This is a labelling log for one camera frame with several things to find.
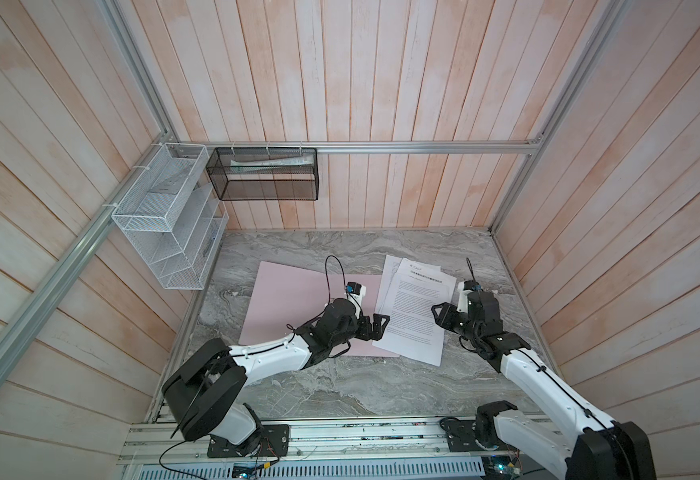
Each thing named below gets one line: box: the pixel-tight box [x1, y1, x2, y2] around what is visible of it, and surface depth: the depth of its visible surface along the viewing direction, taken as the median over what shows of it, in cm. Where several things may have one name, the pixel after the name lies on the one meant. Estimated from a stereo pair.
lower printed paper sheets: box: [374, 254, 457, 313], surface depth 106 cm
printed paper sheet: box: [372, 258, 458, 367], surface depth 100 cm
